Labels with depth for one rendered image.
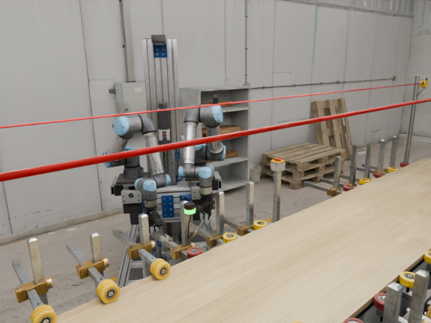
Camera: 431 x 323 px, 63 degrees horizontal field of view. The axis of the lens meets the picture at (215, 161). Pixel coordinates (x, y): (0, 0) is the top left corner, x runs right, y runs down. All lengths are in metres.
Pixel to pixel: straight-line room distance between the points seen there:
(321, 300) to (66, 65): 3.54
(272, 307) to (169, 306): 0.41
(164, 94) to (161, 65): 0.21
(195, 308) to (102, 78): 3.34
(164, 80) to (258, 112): 3.31
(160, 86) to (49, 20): 1.89
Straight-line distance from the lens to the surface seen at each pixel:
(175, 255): 1.97
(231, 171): 5.58
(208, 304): 1.54
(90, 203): 4.60
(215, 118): 2.25
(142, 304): 1.58
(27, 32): 4.22
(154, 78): 2.70
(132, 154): 0.40
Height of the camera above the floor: 1.84
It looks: 15 degrees down
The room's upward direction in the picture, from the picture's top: 1 degrees counter-clockwise
